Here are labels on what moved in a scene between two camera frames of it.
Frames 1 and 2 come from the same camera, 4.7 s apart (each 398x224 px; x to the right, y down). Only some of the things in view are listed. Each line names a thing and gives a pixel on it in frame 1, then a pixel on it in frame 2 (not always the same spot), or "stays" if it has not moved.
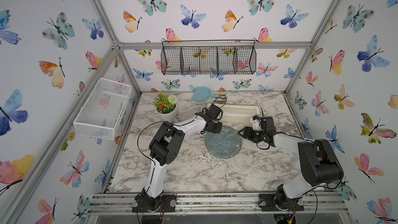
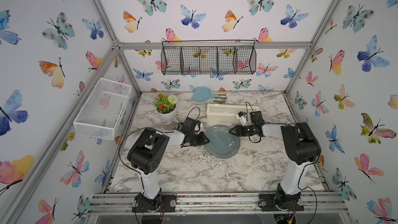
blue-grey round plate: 225,145 stays
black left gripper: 217,130 → 203,141
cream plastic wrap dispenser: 238,111 stays
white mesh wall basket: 100,114 stays
